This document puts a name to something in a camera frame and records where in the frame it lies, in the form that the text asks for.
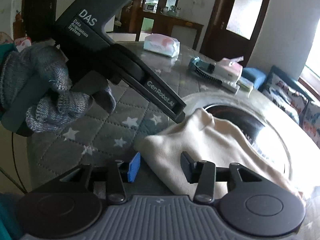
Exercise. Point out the flat butterfly pillow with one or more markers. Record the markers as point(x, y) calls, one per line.
point(289, 100)

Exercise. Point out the cream garment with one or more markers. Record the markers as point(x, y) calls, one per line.
point(204, 137)

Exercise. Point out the dark wooden door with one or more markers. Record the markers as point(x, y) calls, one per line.
point(233, 29)

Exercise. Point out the dark wooden cabinet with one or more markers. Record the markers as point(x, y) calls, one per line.
point(157, 16)

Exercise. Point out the grey knit gloved hand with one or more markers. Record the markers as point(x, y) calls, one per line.
point(59, 109)

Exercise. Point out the upright butterfly cushion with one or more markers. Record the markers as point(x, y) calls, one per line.
point(310, 123)

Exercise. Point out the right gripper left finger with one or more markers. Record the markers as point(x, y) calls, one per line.
point(118, 173)

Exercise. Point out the grey quilted star table cover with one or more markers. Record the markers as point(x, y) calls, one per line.
point(99, 137)

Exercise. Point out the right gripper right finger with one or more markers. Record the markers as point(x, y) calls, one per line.
point(201, 172)

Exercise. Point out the blue sofa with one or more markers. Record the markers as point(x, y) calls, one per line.
point(259, 79)

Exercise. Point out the plastic wrapped tissue pack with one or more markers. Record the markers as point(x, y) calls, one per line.
point(163, 45)

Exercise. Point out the white power strip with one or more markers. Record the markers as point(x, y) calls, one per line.
point(230, 86)

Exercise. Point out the teal fabric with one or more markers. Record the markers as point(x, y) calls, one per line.
point(10, 228)

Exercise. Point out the pink tissue box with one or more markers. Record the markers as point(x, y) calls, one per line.
point(229, 69)

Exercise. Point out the teal black hair brush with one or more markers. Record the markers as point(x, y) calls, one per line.
point(203, 69)

